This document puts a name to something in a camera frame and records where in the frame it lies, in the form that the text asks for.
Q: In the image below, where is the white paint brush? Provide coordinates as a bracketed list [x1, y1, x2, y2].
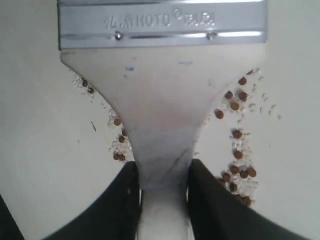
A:
[57, 0, 268, 240]

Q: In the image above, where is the pile of rice and pellets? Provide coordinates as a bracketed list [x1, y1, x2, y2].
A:
[69, 67, 283, 208]

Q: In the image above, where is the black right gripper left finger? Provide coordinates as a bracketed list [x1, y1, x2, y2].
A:
[0, 161, 141, 240]

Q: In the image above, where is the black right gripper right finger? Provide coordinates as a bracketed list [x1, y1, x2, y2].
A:
[188, 158, 320, 240]

